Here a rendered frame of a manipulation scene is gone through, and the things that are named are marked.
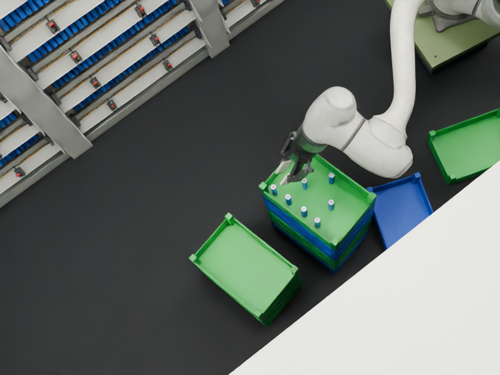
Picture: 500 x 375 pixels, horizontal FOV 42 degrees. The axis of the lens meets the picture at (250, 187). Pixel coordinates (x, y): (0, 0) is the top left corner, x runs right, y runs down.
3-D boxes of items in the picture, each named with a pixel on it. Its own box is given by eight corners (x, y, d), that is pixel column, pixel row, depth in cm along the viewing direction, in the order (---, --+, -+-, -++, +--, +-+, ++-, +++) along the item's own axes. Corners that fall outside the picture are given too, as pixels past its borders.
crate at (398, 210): (364, 194, 247) (366, 187, 239) (417, 178, 246) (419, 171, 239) (391, 269, 237) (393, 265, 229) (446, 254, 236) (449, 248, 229)
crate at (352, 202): (260, 193, 210) (257, 186, 202) (300, 147, 213) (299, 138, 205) (335, 251, 201) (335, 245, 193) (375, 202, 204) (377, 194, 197)
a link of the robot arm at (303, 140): (327, 111, 176) (318, 123, 181) (297, 117, 173) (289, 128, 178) (339, 140, 173) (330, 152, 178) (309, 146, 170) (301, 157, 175)
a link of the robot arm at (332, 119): (292, 131, 170) (334, 160, 170) (315, 99, 157) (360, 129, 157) (311, 104, 176) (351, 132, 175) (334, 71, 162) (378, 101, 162)
